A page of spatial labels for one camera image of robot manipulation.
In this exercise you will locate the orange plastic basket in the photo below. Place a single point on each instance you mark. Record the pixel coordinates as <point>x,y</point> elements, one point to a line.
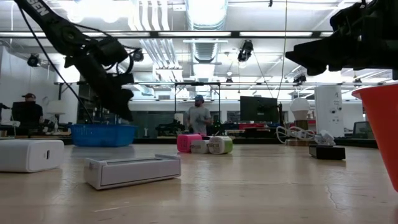
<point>384,124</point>

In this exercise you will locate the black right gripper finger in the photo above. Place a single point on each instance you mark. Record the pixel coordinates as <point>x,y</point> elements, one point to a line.
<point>314,59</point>

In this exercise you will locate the black digital clock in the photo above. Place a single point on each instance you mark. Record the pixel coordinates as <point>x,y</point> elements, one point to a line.
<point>326,152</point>

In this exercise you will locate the large white usb charger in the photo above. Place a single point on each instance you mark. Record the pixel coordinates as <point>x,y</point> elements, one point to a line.
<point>28,155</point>

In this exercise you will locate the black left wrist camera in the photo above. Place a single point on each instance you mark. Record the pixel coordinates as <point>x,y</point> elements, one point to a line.
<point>112,51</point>

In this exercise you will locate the white digital clock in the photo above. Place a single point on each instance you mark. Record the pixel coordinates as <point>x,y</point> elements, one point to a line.
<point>133,171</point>

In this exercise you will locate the black hanging camera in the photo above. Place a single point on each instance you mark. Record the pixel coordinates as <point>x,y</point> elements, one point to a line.
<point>245,51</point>

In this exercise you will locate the table lamp with white bulb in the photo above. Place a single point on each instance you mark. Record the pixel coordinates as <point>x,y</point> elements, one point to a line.
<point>300,109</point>

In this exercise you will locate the overhead bar with light strips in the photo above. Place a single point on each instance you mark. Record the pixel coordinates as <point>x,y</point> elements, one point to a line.
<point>234,34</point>

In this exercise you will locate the white lamp shade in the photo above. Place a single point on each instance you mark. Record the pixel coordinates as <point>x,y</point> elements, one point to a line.
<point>56,107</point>

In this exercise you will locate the white and green power adapter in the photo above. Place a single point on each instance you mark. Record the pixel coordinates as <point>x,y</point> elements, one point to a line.
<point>220,145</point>

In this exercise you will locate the person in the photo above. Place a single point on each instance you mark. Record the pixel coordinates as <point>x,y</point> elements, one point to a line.
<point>199,118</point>
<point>29,97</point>

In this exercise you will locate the silver ceiling duct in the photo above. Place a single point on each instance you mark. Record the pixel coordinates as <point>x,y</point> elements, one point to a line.
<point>206,15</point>

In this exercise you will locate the white column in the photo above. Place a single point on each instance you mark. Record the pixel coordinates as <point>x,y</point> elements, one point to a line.
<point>329,109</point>

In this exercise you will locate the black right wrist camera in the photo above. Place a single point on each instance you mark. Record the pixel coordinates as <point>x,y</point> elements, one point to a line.
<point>345,18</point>

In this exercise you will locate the blue plastic basket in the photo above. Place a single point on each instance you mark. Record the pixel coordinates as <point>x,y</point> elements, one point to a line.
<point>102,135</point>

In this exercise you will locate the grey office chair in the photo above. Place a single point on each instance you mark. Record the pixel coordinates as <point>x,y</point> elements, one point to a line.
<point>363,130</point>

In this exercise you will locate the pink power adapter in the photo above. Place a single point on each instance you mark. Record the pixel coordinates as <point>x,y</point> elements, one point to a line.
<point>184,143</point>

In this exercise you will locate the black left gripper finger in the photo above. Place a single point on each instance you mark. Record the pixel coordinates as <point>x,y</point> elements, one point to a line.
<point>116,104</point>
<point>128,96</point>

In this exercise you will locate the black ceiling spotlight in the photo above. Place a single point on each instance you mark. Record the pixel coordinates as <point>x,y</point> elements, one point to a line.
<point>300,78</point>
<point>138,55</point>
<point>33,60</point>

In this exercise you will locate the red storage bin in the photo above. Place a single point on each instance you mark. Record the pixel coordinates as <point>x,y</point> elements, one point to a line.
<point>252,126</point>

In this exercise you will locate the black monitor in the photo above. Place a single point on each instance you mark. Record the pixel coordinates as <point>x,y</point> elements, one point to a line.
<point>258,109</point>
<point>21,112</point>

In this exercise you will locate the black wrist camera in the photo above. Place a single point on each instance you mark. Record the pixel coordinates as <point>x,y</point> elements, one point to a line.
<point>345,18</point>
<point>112,51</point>

